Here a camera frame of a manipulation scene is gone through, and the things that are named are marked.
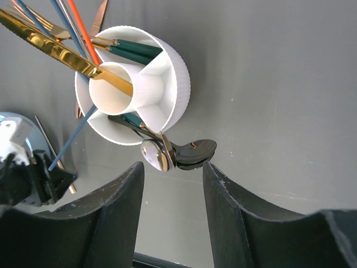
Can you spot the silver ornate spoon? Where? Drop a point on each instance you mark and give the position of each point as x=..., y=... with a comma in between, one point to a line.
x=152, y=152

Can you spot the gold spoon green handle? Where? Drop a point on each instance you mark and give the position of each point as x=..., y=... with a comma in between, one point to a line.
x=134, y=123

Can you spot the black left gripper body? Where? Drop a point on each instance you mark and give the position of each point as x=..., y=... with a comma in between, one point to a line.
x=33, y=184

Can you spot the light blue headphones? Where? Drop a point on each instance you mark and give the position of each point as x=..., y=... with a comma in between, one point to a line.
x=30, y=133

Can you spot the orange chopstick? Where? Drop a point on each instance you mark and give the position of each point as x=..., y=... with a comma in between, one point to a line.
x=84, y=32
x=72, y=187

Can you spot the copper utensil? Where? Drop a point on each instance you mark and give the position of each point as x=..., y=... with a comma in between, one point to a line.
x=96, y=27

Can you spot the silver copper chopstick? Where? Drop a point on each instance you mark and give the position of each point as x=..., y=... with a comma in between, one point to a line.
x=74, y=29

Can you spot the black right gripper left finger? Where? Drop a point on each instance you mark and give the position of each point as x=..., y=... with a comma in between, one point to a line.
x=96, y=230

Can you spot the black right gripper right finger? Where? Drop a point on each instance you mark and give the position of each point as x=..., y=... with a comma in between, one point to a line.
x=247, y=231

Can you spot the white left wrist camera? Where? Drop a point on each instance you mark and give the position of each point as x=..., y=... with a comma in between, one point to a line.
x=11, y=143

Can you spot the black spoon long handle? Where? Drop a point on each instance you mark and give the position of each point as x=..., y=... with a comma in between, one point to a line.
x=191, y=155

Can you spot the white divided round container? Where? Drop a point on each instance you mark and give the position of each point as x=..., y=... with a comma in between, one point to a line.
x=161, y=89

